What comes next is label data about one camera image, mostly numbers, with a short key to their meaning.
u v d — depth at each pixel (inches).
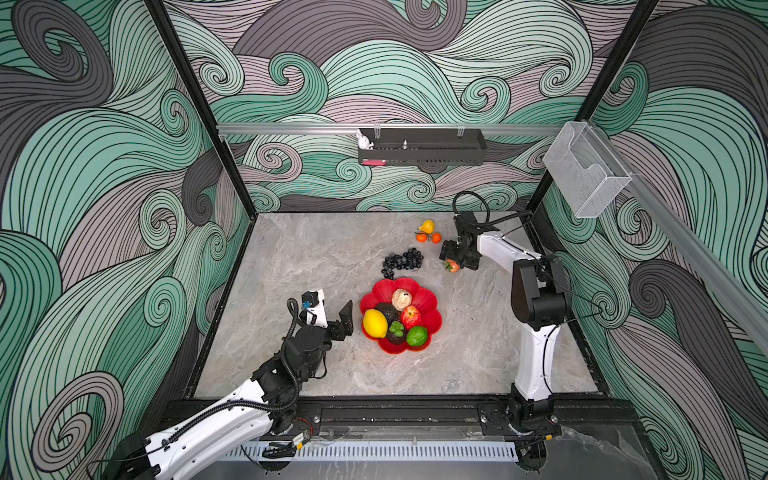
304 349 21.7
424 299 36.5
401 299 34.5
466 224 32.5
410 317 33.6
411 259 39.6
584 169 31.1
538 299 21.8
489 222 32.7
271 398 21.2
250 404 20.3
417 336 32.1
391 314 33.9
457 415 29.4
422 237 43.5
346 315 26.9
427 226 43.8
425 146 37.6
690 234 24.0
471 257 33.8
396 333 32.7
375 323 32.9
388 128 36.7
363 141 33.6
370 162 35.2
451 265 38.8
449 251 36.6
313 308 25.4
